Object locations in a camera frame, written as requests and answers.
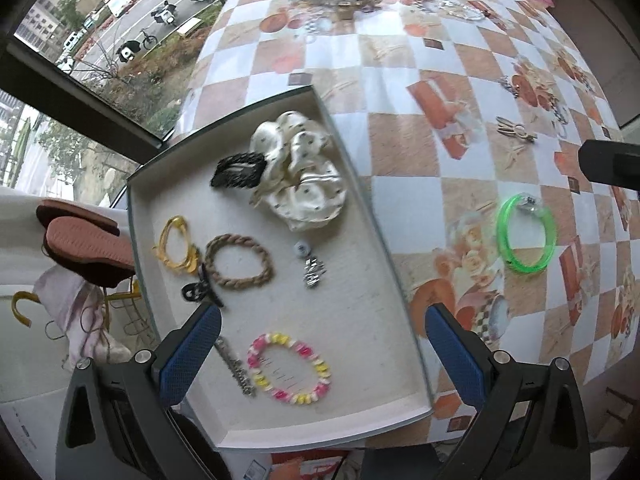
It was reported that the rhinestone letter hair clip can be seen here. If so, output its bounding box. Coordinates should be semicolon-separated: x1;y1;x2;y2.
214;336;256;396

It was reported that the pink yellow bead bracelet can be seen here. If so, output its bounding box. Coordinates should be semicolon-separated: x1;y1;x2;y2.
246;331;333;406

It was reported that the braided brown rope bracelet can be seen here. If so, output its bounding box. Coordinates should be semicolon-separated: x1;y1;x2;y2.
203;233;276;292

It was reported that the black flower hair clip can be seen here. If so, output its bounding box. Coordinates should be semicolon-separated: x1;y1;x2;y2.
209;152;267;188

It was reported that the green plastic bangle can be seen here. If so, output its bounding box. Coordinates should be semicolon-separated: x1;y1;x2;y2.
496;193;558;274

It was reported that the pink white cloth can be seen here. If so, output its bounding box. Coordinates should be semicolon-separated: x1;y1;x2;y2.
34;266;132;372

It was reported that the beige rabbit hair clip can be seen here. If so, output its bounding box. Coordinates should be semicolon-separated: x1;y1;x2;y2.
496;116;537;143

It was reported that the small black bow clip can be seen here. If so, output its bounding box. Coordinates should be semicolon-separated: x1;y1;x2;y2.
181;263;224;309

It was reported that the yellow plastic hook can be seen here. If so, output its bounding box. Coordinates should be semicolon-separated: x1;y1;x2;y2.
10;289;42;328

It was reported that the checkered tablecloth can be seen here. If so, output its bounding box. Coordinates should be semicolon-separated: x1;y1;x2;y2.
177;0;639;411

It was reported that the pink sole slipper rear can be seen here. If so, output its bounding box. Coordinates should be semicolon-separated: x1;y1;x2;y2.
36;198;120;235

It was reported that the grey shallow tray box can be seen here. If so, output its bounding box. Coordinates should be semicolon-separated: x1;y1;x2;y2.
128;87;432;451

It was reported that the blue white bead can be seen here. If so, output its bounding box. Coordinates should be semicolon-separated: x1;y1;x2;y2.
294;240;311;259

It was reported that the white polka dot scrunchie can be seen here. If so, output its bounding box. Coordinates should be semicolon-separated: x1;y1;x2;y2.
250;110;347;232

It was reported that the yellow hair tie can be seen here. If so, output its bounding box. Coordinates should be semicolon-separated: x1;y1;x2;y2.
152;214;202;276

